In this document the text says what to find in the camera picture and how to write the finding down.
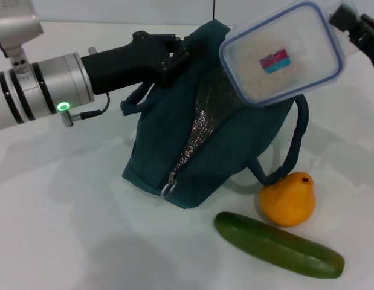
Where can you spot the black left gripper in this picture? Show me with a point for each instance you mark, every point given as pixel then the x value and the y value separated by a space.
pixel 120 66

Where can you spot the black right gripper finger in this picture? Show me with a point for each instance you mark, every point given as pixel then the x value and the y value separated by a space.
pixel 343 18

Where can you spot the clear plastic box blue seal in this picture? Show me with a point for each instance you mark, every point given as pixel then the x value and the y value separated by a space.
pixel 280 57

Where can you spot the dark teal fabric bag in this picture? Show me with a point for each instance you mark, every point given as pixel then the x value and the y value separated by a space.
pixel 162 142

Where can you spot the green cucumber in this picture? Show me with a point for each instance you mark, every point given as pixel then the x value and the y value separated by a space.
pixel 277 246

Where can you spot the orange pear-shaped fruit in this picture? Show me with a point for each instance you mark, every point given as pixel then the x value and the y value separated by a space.
pixel 286 201

